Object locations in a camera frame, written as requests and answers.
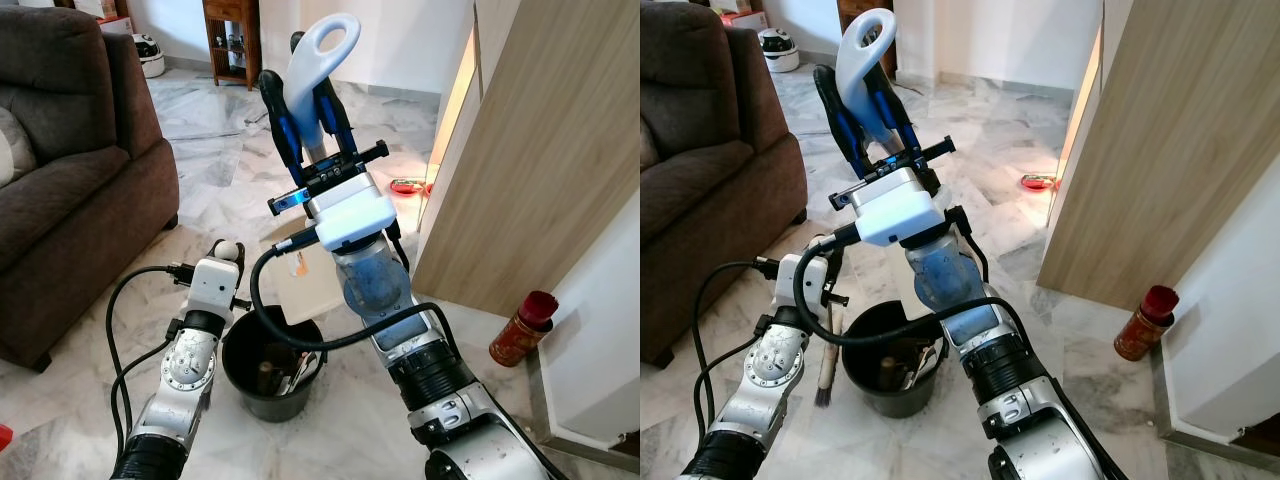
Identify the red lidded tin can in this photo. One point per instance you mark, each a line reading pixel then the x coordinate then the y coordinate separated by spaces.
pixel 515 340
pixel 1140 335

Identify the red floor dish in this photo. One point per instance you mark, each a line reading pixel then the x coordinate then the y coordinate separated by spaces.
pixel 408 187
pixel 1038 183

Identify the dark wooden staircase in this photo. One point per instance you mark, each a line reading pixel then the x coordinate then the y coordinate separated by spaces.
pixel 1260 440

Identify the grey sofa cushion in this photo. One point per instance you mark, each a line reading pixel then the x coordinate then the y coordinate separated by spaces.
pixel 648 145
pixel 12 150

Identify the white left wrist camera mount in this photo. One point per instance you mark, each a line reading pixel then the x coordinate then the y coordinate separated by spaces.
pixel 212 285
pixel 800 280

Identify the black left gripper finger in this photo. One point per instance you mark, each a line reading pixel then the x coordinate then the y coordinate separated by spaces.
pixel 835 272

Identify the white round appliance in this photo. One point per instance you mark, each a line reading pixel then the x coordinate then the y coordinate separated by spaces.
pixel 150 58
pixel 780 52

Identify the small red floor object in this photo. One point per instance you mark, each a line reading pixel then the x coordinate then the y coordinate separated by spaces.
pixel 5 436

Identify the brown fabric sofa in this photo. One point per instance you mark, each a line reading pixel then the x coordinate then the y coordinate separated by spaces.
pixel 80 200
pixel 720 200

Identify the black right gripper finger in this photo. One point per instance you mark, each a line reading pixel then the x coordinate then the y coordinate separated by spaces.
pixel 838 125
pixel 895 120
pixel 282 125
pixel 338 120

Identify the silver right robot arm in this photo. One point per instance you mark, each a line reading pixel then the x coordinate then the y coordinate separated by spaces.
pixel 440 380
pixel 1010 380

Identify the white red box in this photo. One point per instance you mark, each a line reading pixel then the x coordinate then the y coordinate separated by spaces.
pixel 110 8
pixel 745 8

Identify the brown cylinder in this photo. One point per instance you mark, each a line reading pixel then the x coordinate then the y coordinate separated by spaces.
pixel 888 370
pixel 266 378

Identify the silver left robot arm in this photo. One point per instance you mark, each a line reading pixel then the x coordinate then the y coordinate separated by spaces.
pixel 185 370
pixel 765 365

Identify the tall light wood cabinet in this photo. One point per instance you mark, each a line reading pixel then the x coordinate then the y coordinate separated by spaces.
pixel 540 150
pixel 1170 150

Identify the black plastic bucket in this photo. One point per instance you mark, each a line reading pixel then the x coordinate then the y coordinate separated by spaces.
pixel 885 400
pixel 265 400

